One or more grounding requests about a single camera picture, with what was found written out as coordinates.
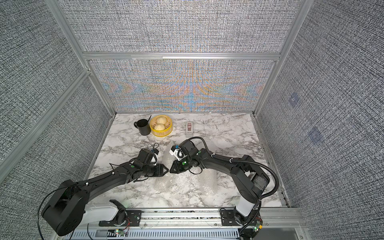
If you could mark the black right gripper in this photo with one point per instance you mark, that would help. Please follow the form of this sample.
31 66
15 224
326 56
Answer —
177 169

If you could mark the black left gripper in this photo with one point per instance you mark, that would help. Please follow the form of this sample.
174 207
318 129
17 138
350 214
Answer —
160 170

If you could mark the small white ribbed vase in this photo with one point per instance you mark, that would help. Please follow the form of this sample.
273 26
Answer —
169 181

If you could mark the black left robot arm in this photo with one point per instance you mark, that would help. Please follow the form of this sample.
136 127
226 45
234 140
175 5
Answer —
66 205

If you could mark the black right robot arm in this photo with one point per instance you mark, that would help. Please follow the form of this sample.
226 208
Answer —
249 176

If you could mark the steamed bun front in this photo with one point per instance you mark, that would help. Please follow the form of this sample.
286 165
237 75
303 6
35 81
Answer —
159 127

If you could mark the steamed bun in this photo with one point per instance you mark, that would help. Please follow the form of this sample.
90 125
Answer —
159 127
161 120

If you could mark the yellow bamboo steamer basket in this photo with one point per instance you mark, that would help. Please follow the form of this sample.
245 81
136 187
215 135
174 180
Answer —
168 125

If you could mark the grey tape dispenser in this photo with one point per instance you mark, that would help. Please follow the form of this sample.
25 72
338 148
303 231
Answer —
189 129

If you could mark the steamed bun back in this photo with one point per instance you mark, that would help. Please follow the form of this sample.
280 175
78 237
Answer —
161 120

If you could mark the black mug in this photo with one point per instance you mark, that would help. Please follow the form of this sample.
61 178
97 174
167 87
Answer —
143 126

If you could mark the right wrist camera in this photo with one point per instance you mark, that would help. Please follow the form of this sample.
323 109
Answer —
177 152

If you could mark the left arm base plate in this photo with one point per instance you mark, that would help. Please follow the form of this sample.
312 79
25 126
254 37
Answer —
120 218

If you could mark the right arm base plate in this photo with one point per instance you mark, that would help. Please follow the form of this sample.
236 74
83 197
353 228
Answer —
237 217

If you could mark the aluminium front rail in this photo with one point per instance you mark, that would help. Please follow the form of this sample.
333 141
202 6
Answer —
146 218

